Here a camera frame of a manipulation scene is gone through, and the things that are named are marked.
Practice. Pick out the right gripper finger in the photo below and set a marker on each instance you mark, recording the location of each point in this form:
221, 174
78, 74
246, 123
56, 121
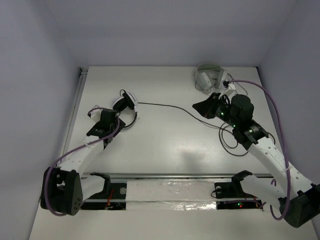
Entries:
215, 96
205, 108

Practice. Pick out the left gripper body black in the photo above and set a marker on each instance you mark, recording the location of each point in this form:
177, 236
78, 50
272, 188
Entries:
120, 106

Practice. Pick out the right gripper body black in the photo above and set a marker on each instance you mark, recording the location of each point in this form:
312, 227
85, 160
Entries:
221, 110

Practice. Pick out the black white headphones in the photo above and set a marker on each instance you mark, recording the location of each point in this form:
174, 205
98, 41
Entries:
126, 100

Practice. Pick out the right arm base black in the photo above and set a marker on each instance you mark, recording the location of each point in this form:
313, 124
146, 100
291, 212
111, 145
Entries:
230, 194

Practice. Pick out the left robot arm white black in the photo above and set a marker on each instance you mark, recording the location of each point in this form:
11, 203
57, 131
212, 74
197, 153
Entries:
65, 184

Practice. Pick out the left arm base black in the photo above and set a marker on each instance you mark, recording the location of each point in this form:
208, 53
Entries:
109, 194

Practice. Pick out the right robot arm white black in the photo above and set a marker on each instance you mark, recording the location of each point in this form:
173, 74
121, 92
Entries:
295, 196

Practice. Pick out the grey white headphones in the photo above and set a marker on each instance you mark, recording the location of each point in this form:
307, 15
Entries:
208, 77

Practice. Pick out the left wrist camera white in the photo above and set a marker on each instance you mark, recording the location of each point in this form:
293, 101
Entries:
95, 114

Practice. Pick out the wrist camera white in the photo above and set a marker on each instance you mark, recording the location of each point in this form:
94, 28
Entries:
229, 88
95, 114

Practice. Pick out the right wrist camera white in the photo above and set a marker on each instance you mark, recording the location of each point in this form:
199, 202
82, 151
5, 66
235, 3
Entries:
229, 88

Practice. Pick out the metal rail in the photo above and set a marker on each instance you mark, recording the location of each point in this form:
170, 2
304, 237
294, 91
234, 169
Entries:
183, 176

